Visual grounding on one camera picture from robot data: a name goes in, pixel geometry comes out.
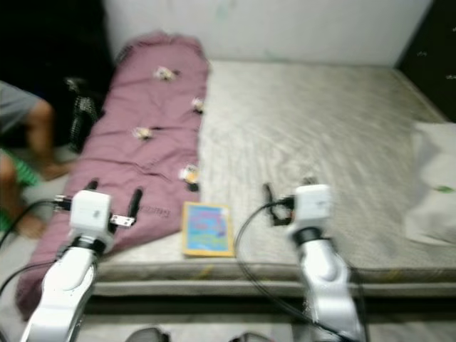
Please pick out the person in grey shorts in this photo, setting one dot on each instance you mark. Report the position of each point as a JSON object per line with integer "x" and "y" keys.
{"x": 18, "y": 107}

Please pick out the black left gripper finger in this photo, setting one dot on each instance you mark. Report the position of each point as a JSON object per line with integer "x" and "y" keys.
{"x": 135, "y": 203}
{"x": 90, "y": 186}

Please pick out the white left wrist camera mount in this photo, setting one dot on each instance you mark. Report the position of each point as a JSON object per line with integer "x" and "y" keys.
{"x": 91, "y": 212}

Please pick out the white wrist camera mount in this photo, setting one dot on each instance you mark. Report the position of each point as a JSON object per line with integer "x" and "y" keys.
{"x": 312, "y": 205}
{"x": 91, "y": 212}

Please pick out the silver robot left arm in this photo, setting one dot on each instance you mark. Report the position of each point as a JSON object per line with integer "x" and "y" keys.
{"x": 60, "y": 285}

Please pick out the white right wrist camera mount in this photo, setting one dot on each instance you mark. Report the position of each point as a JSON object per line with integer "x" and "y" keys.
{"x": 312, "y": 205}

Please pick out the grey robot right leg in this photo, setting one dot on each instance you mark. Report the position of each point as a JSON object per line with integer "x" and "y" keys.
{"x": 253, "y": 337}

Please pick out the white pillow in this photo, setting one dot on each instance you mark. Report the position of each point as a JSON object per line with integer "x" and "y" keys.
{"x": 431, "y": 185}

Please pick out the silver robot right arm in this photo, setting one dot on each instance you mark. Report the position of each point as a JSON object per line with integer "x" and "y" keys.
{"x": 324, "y": 278}

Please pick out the dark tufted headboard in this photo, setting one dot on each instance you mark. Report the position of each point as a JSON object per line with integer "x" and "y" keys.
{"x": 431, "y": 57}

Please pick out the beige quilted mattress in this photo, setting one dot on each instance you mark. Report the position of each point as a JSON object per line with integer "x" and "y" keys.
{"x": 313, "y": 128}

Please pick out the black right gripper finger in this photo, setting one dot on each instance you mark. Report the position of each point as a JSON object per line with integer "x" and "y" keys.
{"x": 268, "y": 199}
{"x": 310, "y": 179}

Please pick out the colourful children's book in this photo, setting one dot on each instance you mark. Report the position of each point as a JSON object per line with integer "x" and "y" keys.
{"x": 208, "y": 229}

